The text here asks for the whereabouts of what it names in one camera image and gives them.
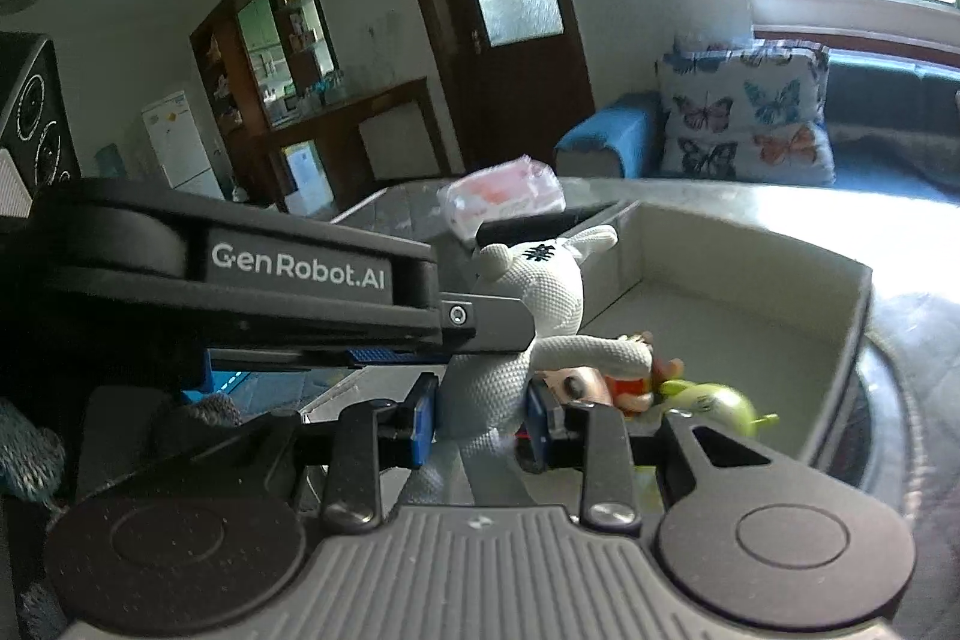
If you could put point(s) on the butterfly pillow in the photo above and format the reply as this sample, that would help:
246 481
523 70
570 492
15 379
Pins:
754 114

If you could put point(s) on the round lazy susan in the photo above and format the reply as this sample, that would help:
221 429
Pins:
876 440

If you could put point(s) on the wooden cabinet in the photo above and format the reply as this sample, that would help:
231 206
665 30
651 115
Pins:
273 82

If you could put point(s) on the brown wooden door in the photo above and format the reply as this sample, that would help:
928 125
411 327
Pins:
513 73

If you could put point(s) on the green apple toy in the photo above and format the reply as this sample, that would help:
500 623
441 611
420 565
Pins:
721 404

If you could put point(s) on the white plush rabbit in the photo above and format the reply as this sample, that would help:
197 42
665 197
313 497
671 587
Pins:
480 402

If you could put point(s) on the grey cardboard box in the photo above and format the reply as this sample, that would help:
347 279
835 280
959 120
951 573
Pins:
777 318

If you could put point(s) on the gloved hand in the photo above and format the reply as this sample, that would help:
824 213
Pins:
34 464

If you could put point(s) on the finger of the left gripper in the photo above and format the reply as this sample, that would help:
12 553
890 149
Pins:
386 356

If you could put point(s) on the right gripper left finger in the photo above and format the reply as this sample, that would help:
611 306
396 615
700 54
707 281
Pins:
371 436

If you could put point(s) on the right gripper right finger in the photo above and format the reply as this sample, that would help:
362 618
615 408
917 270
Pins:
591 438

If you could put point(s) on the tissue pack near door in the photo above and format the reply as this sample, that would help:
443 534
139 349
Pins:
516 189

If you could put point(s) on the small red figurine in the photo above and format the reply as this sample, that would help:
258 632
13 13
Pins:
636 395

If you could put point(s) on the blue sofa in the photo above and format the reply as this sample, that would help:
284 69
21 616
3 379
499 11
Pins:
892 122

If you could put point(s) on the white refrigerator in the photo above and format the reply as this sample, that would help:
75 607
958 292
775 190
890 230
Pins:
172 133

